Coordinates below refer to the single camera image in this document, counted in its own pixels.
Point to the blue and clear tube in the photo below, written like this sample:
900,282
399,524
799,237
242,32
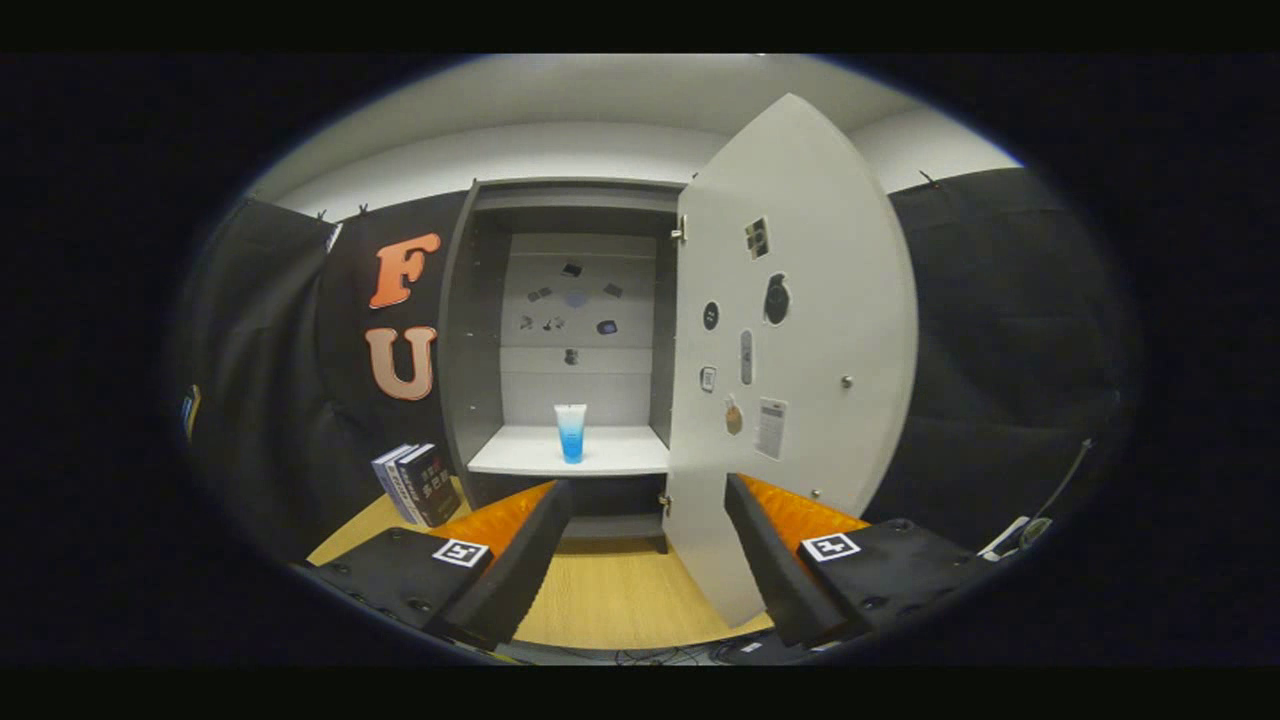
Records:
571,435

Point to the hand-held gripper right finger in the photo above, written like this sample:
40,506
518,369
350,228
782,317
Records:
770,565

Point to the light blue book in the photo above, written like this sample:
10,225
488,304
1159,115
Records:
384,475

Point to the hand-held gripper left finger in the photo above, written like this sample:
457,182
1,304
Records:
520,565

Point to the white cabinet door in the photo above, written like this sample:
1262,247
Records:
830,300

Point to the white spine book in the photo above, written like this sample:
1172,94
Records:
400,485

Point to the dark blue book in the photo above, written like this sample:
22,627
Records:
428,485

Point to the white and blue device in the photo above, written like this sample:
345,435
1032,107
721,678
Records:
1010,538

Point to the black backdrop cloth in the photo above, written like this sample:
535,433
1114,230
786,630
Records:
1000,350

